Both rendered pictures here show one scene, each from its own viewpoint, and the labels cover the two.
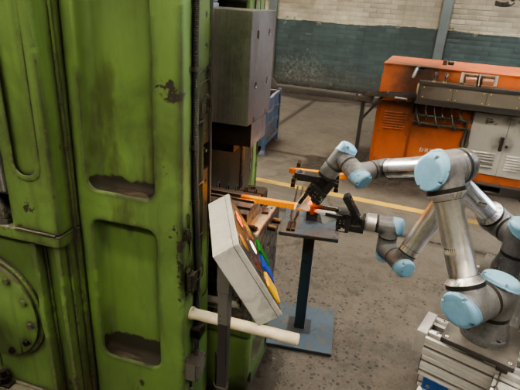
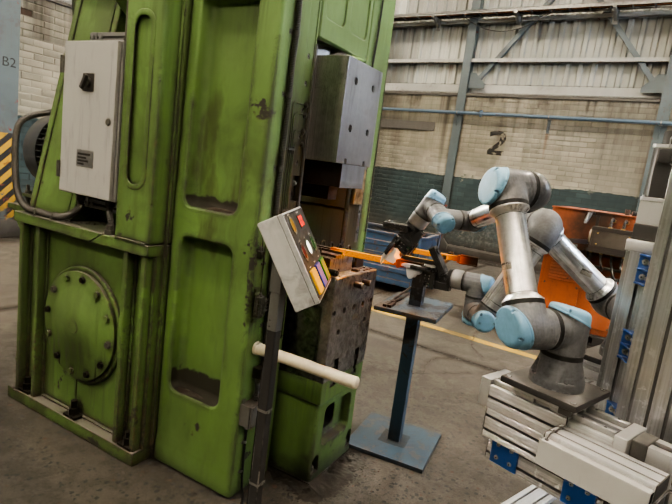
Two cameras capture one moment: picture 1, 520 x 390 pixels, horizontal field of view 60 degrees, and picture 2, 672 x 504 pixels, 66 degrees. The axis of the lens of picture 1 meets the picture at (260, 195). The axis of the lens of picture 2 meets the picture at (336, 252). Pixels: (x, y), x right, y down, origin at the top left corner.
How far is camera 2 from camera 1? 0.72 m
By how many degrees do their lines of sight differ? 19
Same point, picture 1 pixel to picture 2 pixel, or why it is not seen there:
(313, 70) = (488, 232)
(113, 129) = (214, 152)
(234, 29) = (333, 72)
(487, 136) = not seen: outside the picture
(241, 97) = (333, 134)
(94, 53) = (210, 84)
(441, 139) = not seen: hidden behind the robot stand
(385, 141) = (552, 295)
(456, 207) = (515, 219)
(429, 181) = (488, 193)
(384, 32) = (574, 197)
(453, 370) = (519, 425)
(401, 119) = not seen: hidden behind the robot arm
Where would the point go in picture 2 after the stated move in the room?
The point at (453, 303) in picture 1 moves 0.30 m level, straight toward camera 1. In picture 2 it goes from (504, 318) to (448, 335)
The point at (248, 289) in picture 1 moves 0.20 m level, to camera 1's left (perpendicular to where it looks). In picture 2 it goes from (287, 266) to (223, 255)
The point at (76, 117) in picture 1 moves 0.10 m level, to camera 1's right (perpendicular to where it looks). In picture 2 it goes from (185, 137) to (209, 139)
